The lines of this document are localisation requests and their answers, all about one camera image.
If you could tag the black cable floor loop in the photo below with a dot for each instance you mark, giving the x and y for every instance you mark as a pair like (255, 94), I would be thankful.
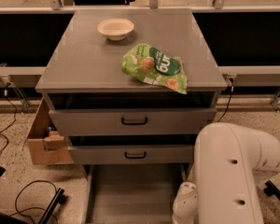
(33, 200)

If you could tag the grey drawer cabinet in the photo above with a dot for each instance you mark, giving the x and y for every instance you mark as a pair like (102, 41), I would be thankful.
(85, 72)

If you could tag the grey top drawer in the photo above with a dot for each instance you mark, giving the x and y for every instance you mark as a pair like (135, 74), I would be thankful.
(147, 121)

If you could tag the black stand leg left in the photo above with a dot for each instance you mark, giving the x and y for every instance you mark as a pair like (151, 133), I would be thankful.
(59, 198)

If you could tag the grey bottom drawer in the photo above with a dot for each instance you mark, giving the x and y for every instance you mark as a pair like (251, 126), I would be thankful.
(132, 193)

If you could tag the brown cardboard box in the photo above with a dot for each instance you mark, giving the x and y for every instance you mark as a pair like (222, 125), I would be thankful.
(46, 146)

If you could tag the white paper bowl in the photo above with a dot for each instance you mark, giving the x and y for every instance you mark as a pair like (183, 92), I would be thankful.
(115, 29)

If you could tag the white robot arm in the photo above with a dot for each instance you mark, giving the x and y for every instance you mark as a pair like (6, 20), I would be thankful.
(228, 161)

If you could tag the black stand leg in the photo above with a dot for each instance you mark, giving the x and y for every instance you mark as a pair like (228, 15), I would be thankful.
(59, 198)
(271, 189)

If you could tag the grey middle drawer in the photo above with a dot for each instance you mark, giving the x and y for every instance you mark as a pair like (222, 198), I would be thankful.
(131, 154)

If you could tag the green snack bag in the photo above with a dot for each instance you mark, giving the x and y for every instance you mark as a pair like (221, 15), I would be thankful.
(151, 66)

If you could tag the metal railing frame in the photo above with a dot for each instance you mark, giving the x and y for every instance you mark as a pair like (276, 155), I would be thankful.
(258, 76)

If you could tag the black stand leg right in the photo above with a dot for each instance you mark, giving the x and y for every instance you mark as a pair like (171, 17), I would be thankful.
(271, 189)

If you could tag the grey drawer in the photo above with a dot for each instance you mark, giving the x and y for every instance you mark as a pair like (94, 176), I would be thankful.
(132, 193)
(147, 121)
(131, 154)

